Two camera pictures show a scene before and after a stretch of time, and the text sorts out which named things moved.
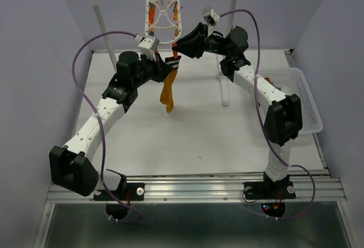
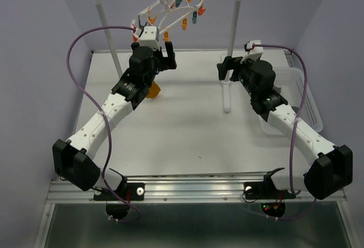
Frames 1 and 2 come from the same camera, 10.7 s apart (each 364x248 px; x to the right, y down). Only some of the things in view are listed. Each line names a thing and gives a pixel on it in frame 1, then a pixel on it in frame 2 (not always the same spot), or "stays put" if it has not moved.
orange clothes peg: [174, 48] to [166, 36]
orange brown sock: [166, 97] to [153, 91]
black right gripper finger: [192, 45] to [222, 69]
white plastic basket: [290, 81] stays put
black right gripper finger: [198, 34] to [231, 62]
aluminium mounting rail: [209, 190] stays put
